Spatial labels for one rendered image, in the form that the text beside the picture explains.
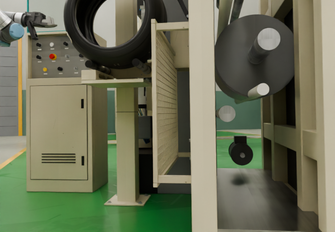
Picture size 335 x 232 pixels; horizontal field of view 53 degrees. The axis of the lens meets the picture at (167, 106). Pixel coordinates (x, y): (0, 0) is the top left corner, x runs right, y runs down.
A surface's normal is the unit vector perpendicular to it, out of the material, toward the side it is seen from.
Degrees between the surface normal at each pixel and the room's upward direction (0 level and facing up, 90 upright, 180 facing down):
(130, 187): 90
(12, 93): 90
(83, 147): 90
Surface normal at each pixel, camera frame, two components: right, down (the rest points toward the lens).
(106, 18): 0.27, -0.03
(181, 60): -0.13, -0.02
